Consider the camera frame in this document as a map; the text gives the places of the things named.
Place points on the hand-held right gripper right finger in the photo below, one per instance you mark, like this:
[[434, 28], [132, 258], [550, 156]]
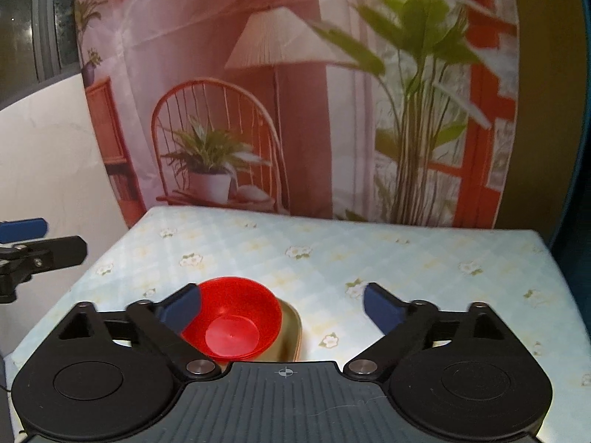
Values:
[[383, 307]]

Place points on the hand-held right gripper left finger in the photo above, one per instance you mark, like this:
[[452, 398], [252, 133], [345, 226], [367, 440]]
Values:
[[183, 309]]

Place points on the red bowl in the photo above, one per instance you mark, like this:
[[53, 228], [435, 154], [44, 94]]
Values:
[[231, 327]]

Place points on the printed wall backdrop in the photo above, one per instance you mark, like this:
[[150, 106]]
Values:
[[300, 101]]

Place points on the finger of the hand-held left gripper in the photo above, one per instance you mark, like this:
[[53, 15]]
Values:
[[23, 230], [51, 251]]

